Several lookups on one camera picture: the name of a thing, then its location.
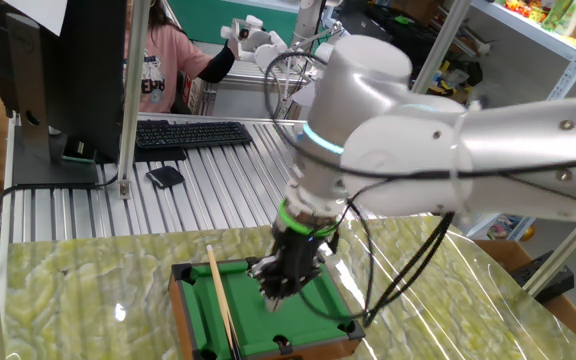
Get thin black cable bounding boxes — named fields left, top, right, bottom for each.
left=295, top=172, right=576, bottom=324

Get black green-edged box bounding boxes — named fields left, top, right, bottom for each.
left=60, top=137, right=96, bottom=164

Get red yellow toys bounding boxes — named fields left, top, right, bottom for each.
left=505, top=0, right=544, bottom=22

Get black computer monitor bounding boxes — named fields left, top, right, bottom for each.
left=0, top=0, right=129, bottom=189

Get yellow black toy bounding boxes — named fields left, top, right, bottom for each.
left=427, top=79, right=462, bottom=99

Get black flat pad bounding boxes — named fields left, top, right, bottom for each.
left=134, top=146, right=188, bottom=163

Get black equipment case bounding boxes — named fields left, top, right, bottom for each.
left=340, top=0, right=442, bottom=51

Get white teleoperation device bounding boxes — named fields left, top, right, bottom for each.
left=220, top=14, right=344, bottom=71

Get pale yellow bottle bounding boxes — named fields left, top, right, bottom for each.
left=556, top=0, right=576, bottom=37

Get person in pink shirt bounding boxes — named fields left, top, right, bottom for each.
left=125, top=0, right=237, bottom=115

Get brown cardboard box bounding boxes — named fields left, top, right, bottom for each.
left=472, top=238, right=576, bottom=357

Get wooden pool cue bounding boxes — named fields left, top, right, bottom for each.
left=205, top=243, right=242, bottom=360

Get white paper sheet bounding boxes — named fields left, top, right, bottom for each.
left=0, top=0, right=69, bottom=37

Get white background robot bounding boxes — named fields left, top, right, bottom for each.
left=287, top=42, right=339, bottom=121

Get mini green pool table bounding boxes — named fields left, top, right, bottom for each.
left=167, top=249, right=368, bottom=360

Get green marble-pattern mat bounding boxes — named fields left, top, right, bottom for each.
left=3, top=214, right=576, bottom=360

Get black keyboard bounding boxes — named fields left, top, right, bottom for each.
left=135, top=119, right=254, bottom=150

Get green carton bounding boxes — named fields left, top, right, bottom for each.
left=541, top=0, right=575, bottom=32

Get thick black cable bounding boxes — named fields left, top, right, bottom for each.
left=262, top=51, right=576, bottom=329

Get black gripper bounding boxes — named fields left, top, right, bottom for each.
left=246, top=225, right=322, bottom=314

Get grey vertical column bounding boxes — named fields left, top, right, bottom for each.
left=290, top=0, right=328, bottom=49

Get small black device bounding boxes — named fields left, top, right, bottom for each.
left=146, top=165, right=186, bottom=190

